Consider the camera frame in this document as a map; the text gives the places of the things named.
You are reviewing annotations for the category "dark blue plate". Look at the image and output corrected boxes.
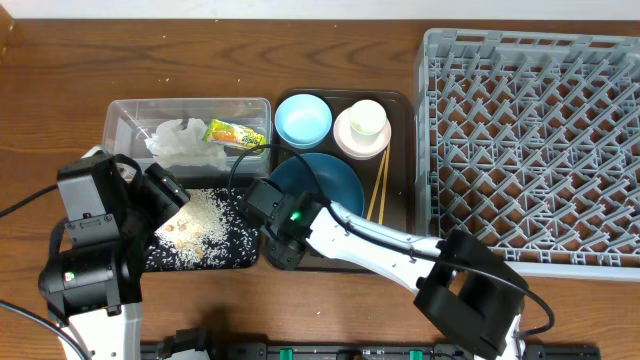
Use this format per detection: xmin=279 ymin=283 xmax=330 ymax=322
xmin=269 ymin=153 xmax=365 ymax=215

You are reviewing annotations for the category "white napkin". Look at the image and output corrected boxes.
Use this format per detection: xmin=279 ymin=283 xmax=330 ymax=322
xmin=145 ymin=118 xmax=230 ymax=171

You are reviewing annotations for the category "rice food waste pile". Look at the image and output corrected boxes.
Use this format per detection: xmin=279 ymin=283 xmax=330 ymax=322
xmin=149 ymin=187 xmax=259 ymax=269

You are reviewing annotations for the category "wooden chopstick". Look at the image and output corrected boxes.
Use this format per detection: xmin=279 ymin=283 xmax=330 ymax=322
xmin=366 ymin=147 xmax=388 ymax=220
xmin=378 ymin=146 xmax=390 ymax=225

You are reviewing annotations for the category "green orange snack wrapper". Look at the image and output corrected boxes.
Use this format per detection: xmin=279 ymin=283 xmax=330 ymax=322
xmin=203 ymin=119 xmax=266 ymax=150

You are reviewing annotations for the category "cream cup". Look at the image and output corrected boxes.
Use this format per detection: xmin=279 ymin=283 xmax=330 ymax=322
xmin=349 ymin=100 xmax=387 ymax=146

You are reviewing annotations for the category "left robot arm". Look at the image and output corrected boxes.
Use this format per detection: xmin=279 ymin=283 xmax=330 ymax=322
xmin=38 ymin=146 xmax=190 ymax=359

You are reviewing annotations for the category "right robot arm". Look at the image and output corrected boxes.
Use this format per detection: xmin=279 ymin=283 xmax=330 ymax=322
xmin=237 ymin=180 xmax=528 ymax=359

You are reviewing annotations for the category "grey dishwasher rack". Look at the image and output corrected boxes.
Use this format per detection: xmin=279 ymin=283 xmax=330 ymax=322
xmin=414 ymin=28 xmax=639 ymax=282

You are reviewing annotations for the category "black rectangular bin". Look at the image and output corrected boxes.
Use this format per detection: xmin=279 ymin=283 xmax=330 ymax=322
xmin=144 ymin=176 xmax=262 ymax=273

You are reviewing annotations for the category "clear plastic bin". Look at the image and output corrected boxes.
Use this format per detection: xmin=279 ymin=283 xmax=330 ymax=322
xmin=102 ymin=97 xmax=273 ymax=181

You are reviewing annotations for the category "light blue bowl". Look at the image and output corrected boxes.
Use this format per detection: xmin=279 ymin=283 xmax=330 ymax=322
xmin=275 ymin=94 xmax=333 ymax=149

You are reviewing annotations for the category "brown plastic tray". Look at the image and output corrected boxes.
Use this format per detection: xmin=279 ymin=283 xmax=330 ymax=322
xmin=263 ymin=88 xmax=415 ymax=276

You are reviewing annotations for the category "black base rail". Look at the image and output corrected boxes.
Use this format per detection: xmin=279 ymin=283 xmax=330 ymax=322
xmin=139 ymin=328 xmax=601 ymax=360

